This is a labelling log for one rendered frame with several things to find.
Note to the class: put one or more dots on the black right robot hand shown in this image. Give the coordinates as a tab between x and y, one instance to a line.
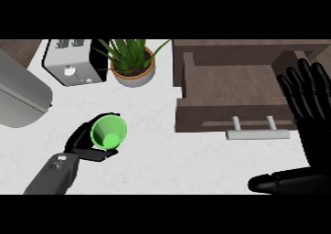
316	152

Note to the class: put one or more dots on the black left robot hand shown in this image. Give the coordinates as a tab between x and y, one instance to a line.
81	140

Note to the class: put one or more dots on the green cup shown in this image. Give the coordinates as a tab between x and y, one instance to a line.
108	131

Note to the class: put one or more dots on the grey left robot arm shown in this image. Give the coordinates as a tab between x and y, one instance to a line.
53	175

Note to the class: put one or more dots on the brown wooden drawer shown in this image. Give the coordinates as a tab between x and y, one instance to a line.
235	94

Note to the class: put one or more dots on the silver toaster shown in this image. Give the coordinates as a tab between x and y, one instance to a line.
74	61

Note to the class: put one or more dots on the potted green plant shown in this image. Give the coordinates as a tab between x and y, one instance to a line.
132	62

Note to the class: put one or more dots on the brown wooden cabinet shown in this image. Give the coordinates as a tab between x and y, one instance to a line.
257	48

